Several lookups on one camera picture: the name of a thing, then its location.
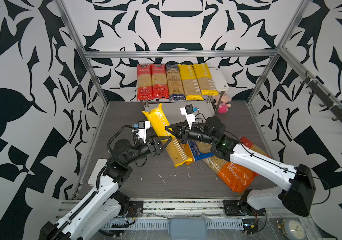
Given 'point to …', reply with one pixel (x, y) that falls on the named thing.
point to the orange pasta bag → (239, 177)
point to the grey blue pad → (187, 228)
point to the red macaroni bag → (247, 143)
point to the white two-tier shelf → (206, 108)
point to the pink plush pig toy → (224, 105)
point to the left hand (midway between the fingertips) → (170, 135)
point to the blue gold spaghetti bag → (175, 86)
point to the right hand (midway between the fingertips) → (167, 128)
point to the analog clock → (295, 229)
